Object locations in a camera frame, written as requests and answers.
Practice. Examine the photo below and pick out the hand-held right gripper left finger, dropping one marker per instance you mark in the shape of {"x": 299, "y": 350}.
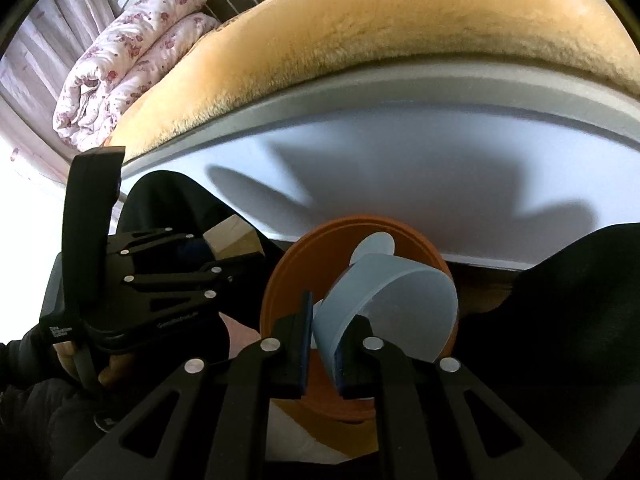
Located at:
{"x": 306, "y": 340}

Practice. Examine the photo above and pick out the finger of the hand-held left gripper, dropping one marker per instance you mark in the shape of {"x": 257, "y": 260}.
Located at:
{"x": 175, "y": 280}
{"x": 125, "y": 245}

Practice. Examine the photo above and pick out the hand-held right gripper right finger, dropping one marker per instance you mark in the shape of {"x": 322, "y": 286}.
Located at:
{"x": 340, "y": 375}

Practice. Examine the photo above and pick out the orange round plate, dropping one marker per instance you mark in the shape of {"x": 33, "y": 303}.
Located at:
{"x": 290, "y": 280}

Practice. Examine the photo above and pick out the wooden block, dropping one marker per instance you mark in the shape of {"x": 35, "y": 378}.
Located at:
{"x": 235, "y": 240}

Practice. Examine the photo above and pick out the translucent plastic cup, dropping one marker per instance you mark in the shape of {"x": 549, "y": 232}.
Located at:
{"x": 390, "y": 290}

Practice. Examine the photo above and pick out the person's left forearm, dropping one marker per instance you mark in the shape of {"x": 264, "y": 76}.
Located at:
{"x": 40, "y": 410}

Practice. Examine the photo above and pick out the person's left hand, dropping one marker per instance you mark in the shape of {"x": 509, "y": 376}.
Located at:
{"x": 115, "y": 372}

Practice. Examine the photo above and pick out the person's left leg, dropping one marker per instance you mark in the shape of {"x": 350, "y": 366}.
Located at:
{"x": 165, "y": 200}

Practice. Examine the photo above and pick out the person's leg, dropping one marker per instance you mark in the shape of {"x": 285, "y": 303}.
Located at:
{"x": 550, "y": 310}
{"x": 165, "y": 200}

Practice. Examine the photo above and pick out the white floral folded quilt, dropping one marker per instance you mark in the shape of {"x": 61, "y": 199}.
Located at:
{"x": 130, "y": 50}

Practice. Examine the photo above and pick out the white sheer curtain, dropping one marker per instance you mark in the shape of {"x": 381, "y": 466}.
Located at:
{"x": 45, "y": 45}

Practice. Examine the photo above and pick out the person's right leg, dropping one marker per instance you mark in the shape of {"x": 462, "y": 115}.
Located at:
{"x": 550, "y": 310}

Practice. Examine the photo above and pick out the orange floral plush blanket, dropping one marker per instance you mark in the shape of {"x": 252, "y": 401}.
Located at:
{"x": 375, "y": 25}

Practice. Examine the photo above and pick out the white bed frame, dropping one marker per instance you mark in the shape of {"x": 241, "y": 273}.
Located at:
{"x": 400, "y": 160}

